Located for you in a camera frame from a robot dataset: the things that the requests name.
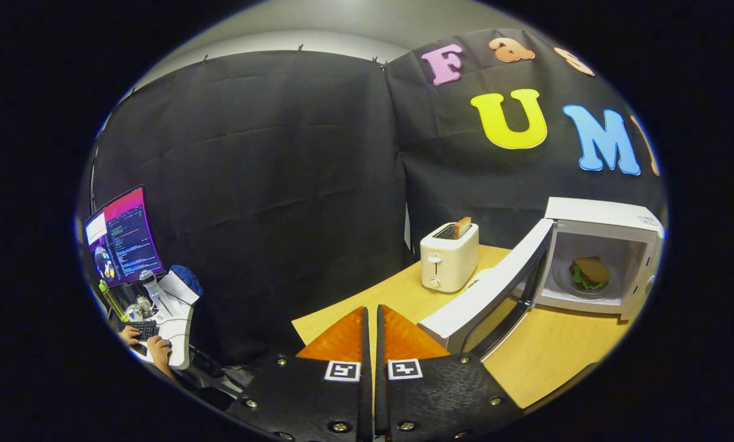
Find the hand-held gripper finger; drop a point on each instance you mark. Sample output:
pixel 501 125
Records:
pixel 380 380
pixel 367 380

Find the brown bread lettuce sandwich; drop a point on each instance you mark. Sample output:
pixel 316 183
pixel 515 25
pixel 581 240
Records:
pixel 591 270

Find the white microwave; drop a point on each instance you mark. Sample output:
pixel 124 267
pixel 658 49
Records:
pixel 594 212

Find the white toaster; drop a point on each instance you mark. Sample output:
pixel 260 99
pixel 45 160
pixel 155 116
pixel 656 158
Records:
pixel 450 264

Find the brown toast slice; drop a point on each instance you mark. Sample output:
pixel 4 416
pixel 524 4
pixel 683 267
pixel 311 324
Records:
pixel 463 227

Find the black keyboard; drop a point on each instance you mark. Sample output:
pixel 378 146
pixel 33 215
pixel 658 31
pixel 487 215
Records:
pixel 141 330

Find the clear plastic bottle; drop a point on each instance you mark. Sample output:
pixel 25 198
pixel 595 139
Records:
pixel 152 291

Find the yellow green bottle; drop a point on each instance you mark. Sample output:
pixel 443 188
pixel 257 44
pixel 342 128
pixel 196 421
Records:
pixel 112 301

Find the computer monitor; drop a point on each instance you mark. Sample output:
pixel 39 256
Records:
pixel 127 239

